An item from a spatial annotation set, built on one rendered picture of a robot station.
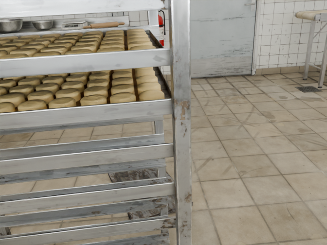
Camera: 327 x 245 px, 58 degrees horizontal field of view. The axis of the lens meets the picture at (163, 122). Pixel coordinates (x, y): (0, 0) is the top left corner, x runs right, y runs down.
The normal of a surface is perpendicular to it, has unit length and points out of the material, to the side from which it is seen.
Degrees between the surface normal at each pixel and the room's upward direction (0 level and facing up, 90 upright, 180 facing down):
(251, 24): 90
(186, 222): 90
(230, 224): 0
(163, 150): 90
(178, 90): 90
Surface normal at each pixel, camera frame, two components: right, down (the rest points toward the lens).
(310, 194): -0.04, -0.92
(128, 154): 0.13, 0.39
